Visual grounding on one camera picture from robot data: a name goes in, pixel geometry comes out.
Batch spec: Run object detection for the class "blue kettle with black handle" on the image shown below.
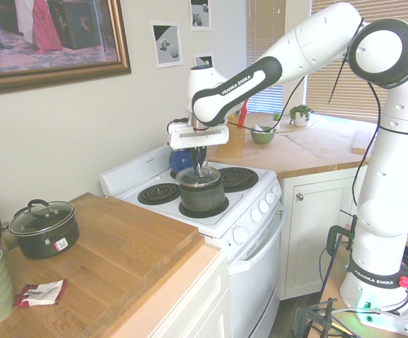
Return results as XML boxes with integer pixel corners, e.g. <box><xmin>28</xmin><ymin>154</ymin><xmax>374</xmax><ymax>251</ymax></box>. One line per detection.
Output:
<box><xmin>168</xmin><ymin>147</ymin><xmax>194</xmax><ymax>175</ymax></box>

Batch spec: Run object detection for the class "green clamp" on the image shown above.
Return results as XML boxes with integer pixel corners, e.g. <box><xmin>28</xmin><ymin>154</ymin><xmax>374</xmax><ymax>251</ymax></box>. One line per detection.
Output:
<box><xmin>326</xmin><ymin>214</ymin><xmax>359</xmax><ymax>256</ymax></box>

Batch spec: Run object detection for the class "green bowl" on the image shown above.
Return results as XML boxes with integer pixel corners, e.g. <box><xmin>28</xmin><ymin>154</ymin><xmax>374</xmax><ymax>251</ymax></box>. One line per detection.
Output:
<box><xmin>249</xmin><ymin>125</ymin><xmax>278</xmax><ymax>146</ymax></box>

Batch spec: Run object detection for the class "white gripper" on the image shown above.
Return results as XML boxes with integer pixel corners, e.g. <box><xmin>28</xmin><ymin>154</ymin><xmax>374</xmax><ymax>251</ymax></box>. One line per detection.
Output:
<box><xmin>168</xmin><ymin>123</ymin><xmax>230</xmax><ymax>174</ymax></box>

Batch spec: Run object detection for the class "plant in white pot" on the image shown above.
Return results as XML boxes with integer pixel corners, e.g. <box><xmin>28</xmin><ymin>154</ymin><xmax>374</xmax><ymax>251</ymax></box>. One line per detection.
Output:
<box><xmin>288</xmin><ymin>104</ymin><xmax>314</xmax><ymax>128</ymax></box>

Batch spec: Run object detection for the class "black cooking pot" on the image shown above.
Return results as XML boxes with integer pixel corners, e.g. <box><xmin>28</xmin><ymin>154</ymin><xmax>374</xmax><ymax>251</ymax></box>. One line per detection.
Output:
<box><xmin>178</xmin><ymin>177</ymin><xmax>226</xmax><ymax>213</ymax></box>

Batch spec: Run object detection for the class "black coil burner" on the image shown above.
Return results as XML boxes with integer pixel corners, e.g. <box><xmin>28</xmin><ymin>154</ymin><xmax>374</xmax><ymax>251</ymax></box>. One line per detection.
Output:
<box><xmin>218</xmin><ymin>166</ymin><xmax>259</xmax><ymax>194</ymax></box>
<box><xmin>137</xmin><ymin>182</ymin><xmax>182</xmax><ymax>206</ymax></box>

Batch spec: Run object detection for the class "white cabinet with round knob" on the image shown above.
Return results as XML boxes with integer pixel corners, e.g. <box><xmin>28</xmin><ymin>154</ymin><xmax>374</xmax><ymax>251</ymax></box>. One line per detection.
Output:
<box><xmin>277</xmin><ymin>165</ymin><xmax>370</xmax><ymax>302</ymax></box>

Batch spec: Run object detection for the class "glass lid with metal handle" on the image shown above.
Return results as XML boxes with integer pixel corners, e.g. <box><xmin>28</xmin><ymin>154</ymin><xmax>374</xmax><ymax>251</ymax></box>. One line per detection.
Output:
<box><xmin>175</xmin><ymin>161</ymin><xmax>223</xmax><ymax>189</ymax></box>

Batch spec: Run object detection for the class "white electric stove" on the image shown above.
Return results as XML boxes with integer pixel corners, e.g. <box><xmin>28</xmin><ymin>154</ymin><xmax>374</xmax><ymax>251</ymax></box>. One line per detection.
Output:
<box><xmin>99</xmin><ymin>142</ymin><xmax>288</xmax><ymax>338</ymax></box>

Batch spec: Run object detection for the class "glass lid with black handle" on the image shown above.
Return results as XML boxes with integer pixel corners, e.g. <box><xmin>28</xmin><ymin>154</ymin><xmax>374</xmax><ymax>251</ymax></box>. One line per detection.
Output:
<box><xmin>8</xmin><ymin>199</ymin><xmax>76</xmax><ymax>236</ymax></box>

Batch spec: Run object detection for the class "large wooden butcher board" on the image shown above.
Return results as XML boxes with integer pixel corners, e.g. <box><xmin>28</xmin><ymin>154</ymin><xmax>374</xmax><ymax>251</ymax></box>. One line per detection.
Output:
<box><xmin>0</xmin><ymin>192</ymin><xmax>204</xmax><ymax>338</ymax></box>

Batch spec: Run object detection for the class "wide window blind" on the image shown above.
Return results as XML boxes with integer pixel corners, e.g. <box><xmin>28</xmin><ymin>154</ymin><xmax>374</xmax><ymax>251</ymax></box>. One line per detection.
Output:
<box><xmin>305</xmin><ymin>0</ymin><xmax>408</xmax><ymax>126</ymax></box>

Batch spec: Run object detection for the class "black pot with price sticker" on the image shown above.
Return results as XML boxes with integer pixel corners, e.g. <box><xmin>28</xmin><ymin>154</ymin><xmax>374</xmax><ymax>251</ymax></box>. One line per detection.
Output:
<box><xmin>13</xmin><ymin>210</ymin><xmax>80</xmax><ymax>261</ymax></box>

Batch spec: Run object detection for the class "grey photo print on wall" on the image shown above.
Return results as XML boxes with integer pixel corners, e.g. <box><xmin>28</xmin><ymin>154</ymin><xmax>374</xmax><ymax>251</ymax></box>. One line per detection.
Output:
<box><xmin>189</xmin><ymin>0</ymin><xmax>212</xmax><ymax>32</ymax></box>
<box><xmin>193</xmin><ymin>52</ymin><xmax>214</xmax><ymax>68</ymax></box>
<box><xmin>149</xmin><ymin>20</ymin><xmax>184</xmax><ymax>69</ymax></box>

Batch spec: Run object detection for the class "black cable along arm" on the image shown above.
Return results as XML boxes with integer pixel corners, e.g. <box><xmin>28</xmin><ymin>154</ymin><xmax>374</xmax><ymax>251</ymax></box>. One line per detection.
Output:
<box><xmin>240</xmin><ymin>17</ymin><xmax>408</xmax><ymax>208</ymax></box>

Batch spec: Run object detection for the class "narrow window blind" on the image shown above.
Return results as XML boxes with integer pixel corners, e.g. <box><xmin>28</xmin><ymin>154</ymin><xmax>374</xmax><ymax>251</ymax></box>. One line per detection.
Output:
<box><xmin>245</xmin><ymin>0</ymin><xmax>287</xmax><ymax>115</ymax></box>

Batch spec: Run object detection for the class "red and white packet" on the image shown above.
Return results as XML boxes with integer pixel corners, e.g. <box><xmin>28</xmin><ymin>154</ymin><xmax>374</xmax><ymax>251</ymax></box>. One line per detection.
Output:
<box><xmin>12</xmin><ymin>279</ymin><xmax>68</xmax><ymax>309</ymax></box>

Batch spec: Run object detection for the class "white cabinet under wooden counter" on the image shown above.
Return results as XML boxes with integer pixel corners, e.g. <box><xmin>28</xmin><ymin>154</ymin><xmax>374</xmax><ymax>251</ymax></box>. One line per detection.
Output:
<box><xmin>143</xmin><ymin>246</ymin><xmax>233</xmax><ymax>338</ymax></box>

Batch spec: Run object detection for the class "gold framed painting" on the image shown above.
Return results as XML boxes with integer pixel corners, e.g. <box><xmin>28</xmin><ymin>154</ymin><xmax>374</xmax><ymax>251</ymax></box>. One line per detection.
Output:
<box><xmin>0</xmin><ymin>0</ymin><xmax>132</xmax><ymax>98</ymax></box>

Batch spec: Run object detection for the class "dark clamp with screw handle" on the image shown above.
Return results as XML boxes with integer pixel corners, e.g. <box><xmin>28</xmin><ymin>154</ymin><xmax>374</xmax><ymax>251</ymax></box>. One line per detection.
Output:
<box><xmin>292</xmin><ymin>297</ymin><xmax>339</xmax><ymax>338</ymax></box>

